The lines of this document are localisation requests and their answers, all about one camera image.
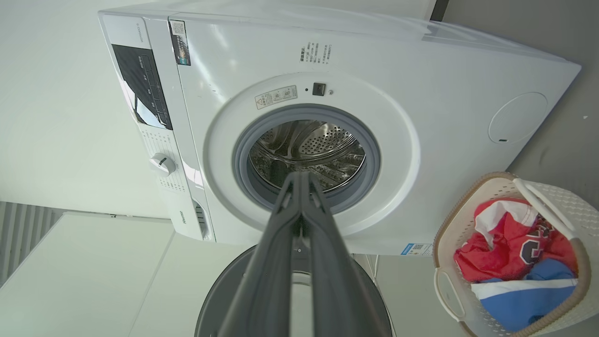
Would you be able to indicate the grey slatted panel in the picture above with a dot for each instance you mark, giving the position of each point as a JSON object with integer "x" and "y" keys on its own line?
{"x": 23, "y": 238}

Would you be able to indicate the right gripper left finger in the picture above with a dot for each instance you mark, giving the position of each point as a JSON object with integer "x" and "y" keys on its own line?
{"x": 266, "y": 281}

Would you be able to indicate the round white filter cover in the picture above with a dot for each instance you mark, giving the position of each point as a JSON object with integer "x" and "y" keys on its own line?
{"x": 517, "y": 117}

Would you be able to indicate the blue energy label sticker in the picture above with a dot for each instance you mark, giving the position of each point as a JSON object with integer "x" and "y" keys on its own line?
{"x": 416, "y": 249}

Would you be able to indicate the white program selector knob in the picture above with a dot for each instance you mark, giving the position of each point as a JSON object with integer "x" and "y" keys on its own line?
{"x": 162, "y": 164}

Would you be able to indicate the white warning label sticker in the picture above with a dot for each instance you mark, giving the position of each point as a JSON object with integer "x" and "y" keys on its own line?
{"x": 276, "y": 97}

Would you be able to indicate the white front-load washing machine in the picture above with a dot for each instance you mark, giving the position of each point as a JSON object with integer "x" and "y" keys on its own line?
{"x": 421, "y": 117}

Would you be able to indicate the steel perforated washer drum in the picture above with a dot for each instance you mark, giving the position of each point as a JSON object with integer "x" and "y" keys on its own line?
{"x": 323, "y": 140}

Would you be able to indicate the black washer control display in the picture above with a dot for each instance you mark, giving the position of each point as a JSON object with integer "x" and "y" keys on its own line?
{"x": 145, "y": 89}

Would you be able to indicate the cream plastic laundry basket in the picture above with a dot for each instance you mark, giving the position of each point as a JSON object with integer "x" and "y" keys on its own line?
{"x": 449, "y": 252}

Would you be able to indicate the red and white jersey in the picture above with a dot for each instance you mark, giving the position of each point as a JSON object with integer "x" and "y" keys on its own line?
{"x": 500, "y": 252}

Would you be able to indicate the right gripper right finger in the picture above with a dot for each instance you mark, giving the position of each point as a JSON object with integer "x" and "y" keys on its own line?
{"x": 337, "y": 290}

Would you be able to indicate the blue white-striped garment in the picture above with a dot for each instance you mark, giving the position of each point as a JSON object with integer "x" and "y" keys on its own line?
{"x": 519, "y": 304}

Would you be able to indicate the dark promotional sticker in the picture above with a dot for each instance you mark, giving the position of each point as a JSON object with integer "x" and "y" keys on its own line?
{"x": 180, "y": 44}

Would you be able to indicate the round black glass machine door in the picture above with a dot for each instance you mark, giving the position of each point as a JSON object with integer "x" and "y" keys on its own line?
{"x": 215, "y": 304}

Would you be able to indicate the black door lock socket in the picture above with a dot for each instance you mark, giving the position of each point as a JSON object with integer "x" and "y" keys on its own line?
{"x": 319, "y": 89}

